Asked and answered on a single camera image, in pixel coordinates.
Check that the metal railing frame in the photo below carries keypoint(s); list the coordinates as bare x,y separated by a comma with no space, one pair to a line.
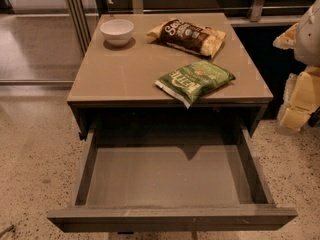
80,14

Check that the open grey top drawer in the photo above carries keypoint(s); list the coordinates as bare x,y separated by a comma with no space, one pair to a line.
206,179

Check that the white ceramic bowl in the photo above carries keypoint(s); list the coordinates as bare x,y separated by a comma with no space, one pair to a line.
117,32

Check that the brown chip bag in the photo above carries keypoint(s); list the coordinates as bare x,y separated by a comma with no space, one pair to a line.
188,37

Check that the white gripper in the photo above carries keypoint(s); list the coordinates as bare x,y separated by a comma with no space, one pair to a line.
309,37

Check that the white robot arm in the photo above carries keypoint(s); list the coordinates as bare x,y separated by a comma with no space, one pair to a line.
307,47

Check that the green jalapeno chip bag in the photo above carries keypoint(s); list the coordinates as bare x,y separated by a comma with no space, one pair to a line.
192,81

